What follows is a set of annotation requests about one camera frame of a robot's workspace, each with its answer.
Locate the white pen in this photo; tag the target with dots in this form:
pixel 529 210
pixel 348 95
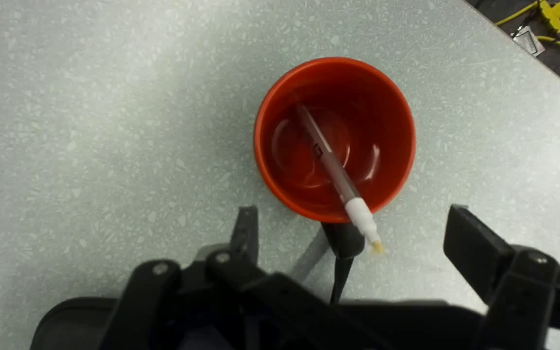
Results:
pixel 352 202

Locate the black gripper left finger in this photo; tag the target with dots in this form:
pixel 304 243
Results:
pixel 245 233

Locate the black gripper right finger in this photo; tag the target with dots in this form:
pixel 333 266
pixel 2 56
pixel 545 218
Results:
pixel 477 251

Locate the red and black mug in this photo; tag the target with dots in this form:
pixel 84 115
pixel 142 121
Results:
pixel 370 126

